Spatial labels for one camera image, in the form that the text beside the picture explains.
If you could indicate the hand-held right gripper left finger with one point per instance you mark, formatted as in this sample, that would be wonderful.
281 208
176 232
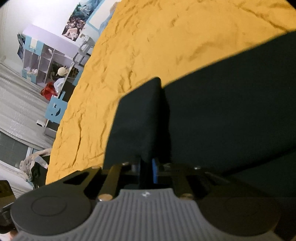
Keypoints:
144 176

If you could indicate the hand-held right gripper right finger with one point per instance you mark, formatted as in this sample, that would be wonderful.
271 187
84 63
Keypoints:
155 171

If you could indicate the black pants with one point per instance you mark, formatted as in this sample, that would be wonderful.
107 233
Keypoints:
231 115

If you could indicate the blue smiley chair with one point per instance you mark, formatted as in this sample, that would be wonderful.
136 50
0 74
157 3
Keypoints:
55 111

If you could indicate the beige cloth bag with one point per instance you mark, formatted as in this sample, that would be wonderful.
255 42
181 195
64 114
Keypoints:
30 162

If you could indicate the small white device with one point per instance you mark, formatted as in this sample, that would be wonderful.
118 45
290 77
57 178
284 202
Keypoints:
40 123

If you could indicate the white plastic bag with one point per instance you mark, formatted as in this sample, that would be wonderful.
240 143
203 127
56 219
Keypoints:
59 84

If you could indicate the yellow quilt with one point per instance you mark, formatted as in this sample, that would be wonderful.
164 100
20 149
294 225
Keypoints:
161 46

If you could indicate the red bag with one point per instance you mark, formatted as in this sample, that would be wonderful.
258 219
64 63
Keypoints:
49 90

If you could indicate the dark blurry object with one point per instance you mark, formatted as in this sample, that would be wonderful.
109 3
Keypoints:
7 192

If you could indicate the grey plastic chair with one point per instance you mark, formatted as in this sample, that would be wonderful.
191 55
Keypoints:
84 47

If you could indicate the white and blue bookshelf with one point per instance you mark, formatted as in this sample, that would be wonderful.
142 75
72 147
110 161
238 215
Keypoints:
44 60

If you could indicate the white and blue headboard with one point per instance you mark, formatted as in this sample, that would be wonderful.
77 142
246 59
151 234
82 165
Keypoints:
97 20

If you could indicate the dark teal wall poster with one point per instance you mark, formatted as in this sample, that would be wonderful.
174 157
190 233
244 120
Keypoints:
79 19

